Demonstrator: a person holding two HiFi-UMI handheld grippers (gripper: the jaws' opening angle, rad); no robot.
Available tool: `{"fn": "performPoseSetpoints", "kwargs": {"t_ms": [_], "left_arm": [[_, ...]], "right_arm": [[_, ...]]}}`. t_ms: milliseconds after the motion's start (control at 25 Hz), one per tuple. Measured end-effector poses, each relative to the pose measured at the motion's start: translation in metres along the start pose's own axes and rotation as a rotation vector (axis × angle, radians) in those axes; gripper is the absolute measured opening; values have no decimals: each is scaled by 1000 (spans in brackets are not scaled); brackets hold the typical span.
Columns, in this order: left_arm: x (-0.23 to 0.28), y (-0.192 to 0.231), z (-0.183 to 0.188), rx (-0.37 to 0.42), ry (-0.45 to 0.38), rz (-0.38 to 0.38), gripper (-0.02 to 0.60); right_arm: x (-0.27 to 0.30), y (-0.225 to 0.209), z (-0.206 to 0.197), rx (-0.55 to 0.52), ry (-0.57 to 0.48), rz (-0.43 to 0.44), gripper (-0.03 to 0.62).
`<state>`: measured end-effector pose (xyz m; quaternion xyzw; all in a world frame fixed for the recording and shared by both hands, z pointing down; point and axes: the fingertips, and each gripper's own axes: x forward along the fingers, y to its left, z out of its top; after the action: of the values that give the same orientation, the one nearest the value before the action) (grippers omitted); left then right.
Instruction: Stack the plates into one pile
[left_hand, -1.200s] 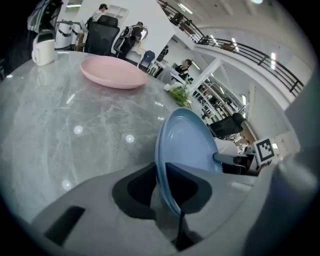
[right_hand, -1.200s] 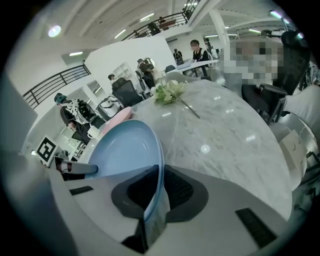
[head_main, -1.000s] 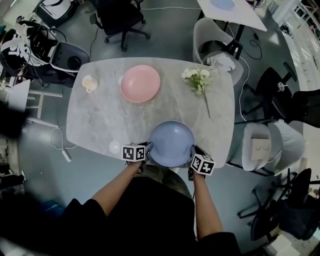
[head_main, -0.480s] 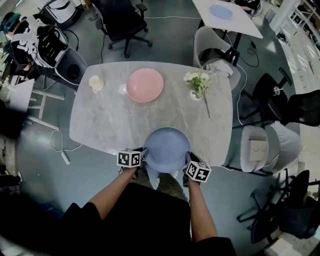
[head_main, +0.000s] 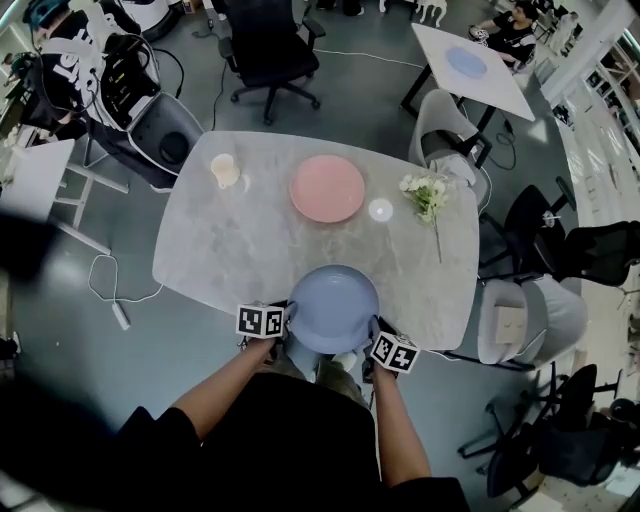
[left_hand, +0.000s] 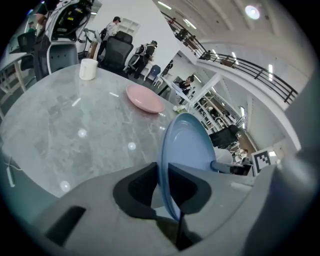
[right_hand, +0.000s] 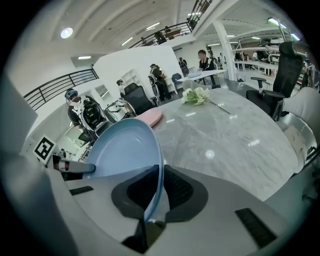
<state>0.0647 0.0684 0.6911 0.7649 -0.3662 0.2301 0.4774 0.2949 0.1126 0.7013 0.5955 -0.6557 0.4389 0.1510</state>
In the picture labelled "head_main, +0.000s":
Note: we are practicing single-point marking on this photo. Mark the white robot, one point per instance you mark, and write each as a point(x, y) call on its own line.
point(150, 15)

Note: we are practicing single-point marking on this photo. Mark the white cloth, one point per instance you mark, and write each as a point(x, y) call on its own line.
point(455, 167)

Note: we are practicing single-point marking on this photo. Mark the cardboard box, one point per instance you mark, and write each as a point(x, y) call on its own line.
point(510, 322)

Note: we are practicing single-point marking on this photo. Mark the person's right forearm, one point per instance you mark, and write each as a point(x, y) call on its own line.
point(400, 430)

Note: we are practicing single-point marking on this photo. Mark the cream cup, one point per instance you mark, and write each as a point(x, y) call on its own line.
point(224, 167)

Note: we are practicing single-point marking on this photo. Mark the grey shell chair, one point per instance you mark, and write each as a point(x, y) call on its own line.
point(440, 115)
point(555, 310)

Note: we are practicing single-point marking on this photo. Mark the white storage racks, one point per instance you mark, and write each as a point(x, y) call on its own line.
point(600, 150)

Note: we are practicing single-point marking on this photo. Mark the person's black shirt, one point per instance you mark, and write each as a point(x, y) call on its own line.
point(290, 450)

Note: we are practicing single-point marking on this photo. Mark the blue plate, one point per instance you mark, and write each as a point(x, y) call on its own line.
point(332, 305)

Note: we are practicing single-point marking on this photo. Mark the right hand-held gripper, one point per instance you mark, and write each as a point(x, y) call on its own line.
point(395, 352)

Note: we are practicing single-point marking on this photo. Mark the person's left forearm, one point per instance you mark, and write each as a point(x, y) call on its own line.
point(225, 385)

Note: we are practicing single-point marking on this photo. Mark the pink plate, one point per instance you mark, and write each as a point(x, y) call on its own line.
point(327, 189)

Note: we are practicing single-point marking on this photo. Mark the pale blue dish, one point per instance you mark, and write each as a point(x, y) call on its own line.
point(467, 62)

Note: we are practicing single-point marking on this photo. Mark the white flower bouquet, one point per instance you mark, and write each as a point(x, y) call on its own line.
point(427, 195)

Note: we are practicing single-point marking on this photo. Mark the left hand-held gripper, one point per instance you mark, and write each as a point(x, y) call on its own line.
point(260, 320)

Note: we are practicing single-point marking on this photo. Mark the black office chair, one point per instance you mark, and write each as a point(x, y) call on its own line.
point(270, 45)
point(525, 225)
point(580, 450)
point(510, 470)

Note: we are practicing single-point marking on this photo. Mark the white ornate table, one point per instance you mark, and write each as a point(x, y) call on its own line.
point(430, 12)

